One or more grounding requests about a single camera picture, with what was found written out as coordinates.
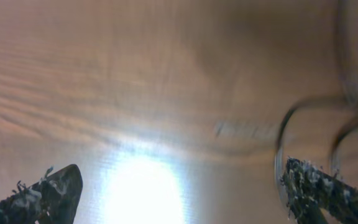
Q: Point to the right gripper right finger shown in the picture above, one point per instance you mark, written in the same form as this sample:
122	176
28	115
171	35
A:
308	191

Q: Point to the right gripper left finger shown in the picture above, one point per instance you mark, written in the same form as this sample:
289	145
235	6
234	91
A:
53	199

